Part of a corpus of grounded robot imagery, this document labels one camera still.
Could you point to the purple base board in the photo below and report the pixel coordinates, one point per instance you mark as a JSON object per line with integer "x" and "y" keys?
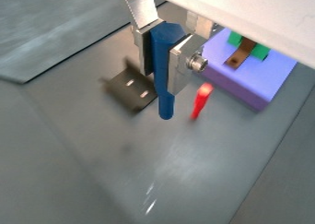
{"x": 255, "y": 82}

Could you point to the blue peg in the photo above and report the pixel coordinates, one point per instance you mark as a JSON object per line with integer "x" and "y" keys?
{"x": 165, "y": 37}

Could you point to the brown L-shaped block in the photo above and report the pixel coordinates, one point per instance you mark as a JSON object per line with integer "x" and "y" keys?
{"x": 243, "y": 51}

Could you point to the green U-shaped block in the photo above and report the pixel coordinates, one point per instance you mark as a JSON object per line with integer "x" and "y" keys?
{"x": 261, "y": 50}

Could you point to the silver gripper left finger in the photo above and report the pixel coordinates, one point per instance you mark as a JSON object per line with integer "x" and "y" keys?
{"x": 145, "y": 20}

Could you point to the black angled bracket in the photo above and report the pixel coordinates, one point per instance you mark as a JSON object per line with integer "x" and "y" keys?
{"x": 131, "y": 88}

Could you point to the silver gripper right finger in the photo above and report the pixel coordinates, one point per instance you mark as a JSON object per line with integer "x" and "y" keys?
{"x": 185, "y": 56}

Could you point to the red peg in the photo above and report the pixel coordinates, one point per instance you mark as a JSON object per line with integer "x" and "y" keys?
{"x": 203, "y": 94}

